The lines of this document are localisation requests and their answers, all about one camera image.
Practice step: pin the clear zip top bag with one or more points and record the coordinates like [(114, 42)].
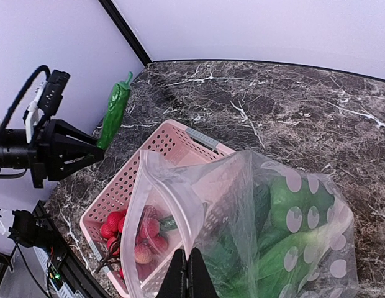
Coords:
[(233, 194)]

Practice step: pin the red toy strawberry bunch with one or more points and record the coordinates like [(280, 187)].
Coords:
[(147, 242)]

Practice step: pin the black front frame rail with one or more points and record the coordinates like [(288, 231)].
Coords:
[(64, 260)]

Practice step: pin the green toy chili pepper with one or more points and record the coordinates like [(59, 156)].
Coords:
[(118, 100)]

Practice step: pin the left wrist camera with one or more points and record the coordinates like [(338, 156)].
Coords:
[(46, 102)]

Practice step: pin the pink plastic basket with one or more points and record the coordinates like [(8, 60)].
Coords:
[(171, 145)]

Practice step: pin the toy bok choy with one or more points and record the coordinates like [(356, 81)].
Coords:
[(281, 267)]

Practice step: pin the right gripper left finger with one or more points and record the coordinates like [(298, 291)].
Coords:
[(174, 284)]

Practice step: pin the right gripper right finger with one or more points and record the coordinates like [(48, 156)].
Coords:
[(199, 281)]

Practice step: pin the white slotted cable duct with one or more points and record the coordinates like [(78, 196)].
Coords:
[(57, 286)]

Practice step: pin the black frame post left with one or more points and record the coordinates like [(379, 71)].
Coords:
[(125, 30)]

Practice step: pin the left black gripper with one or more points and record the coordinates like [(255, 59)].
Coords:
[(49, 151)]

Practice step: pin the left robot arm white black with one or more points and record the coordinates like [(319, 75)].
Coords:
[(14, 160)]

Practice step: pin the small dark toy cucumber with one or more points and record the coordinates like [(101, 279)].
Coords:
[(167, 224)]

